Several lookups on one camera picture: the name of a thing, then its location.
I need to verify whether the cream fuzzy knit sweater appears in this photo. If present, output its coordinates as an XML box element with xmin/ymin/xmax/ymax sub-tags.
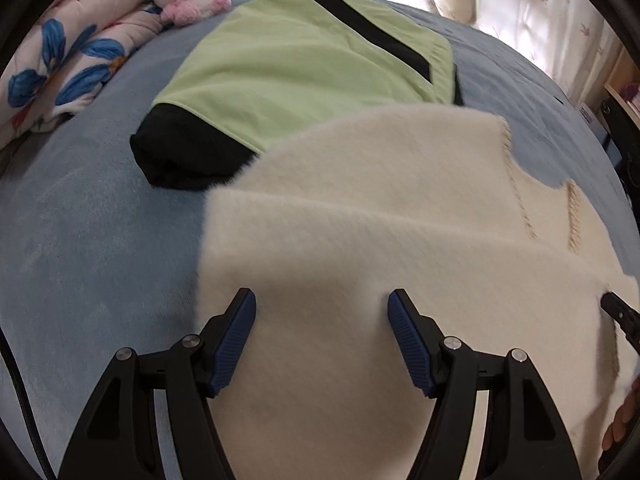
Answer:
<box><xmin>198</xmin><ymin>104</ymin><xmax>639</xmax><ymax>479</ymax></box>

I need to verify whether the blue fleece bed sheet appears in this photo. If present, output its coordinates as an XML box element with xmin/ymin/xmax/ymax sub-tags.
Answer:
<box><xmin>1</xmin><ymin>3</ymin><xmax>639</xmax><ymax>460</ymax></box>

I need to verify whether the wooden shelf unit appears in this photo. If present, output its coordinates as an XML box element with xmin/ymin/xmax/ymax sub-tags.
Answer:
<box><xmin>602</xmin><ymin>44</ymin><xmax>640</xmax><ymax>131</ymax></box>

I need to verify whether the floral blue pink quilt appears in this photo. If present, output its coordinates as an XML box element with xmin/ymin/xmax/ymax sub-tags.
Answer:
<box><xmin>1</xmin><ymin>0</ymin><xmax>166</xmax><ymax>146</ymax></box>

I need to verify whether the green black folded garment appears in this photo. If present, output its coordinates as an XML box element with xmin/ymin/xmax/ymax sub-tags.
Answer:
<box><xmin>129</xmin><ymin>0</ymin><xmax>463</xmax><ymax>191</ymax></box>

